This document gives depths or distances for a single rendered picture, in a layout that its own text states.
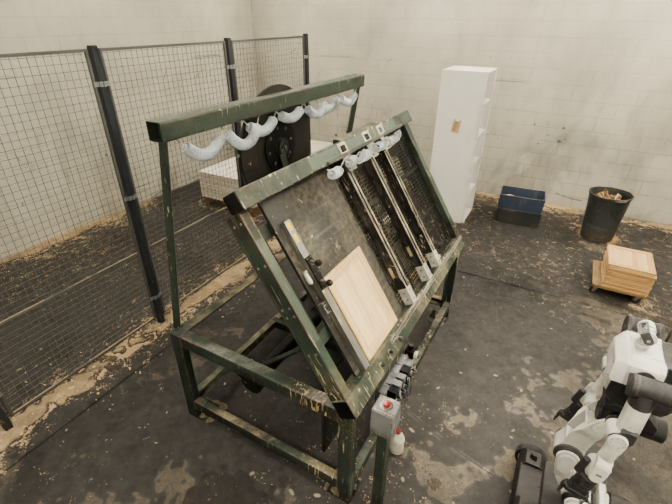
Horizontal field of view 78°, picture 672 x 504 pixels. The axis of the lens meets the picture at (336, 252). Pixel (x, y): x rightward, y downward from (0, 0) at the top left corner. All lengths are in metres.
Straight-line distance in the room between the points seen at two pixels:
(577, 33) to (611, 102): 1.05
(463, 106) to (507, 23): 1.69
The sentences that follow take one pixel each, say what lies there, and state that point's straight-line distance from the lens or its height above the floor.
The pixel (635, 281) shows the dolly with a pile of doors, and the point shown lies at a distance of 5.31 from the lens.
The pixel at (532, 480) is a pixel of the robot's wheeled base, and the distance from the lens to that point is 3.13.
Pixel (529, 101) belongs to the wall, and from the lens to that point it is 7.25.
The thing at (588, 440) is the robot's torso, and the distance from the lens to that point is 2.68.
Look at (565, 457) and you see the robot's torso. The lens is 2.72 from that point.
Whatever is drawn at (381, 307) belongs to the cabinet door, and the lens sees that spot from 2.71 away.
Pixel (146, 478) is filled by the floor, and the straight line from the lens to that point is 3.34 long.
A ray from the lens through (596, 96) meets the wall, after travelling 7.21.
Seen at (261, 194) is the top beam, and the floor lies 1.88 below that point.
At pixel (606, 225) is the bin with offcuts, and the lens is 6.52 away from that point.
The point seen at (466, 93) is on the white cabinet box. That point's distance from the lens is 5.93.
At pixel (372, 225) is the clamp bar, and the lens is 2.78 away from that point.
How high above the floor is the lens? 2.64
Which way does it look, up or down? 30 degrees down
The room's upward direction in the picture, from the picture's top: straight up
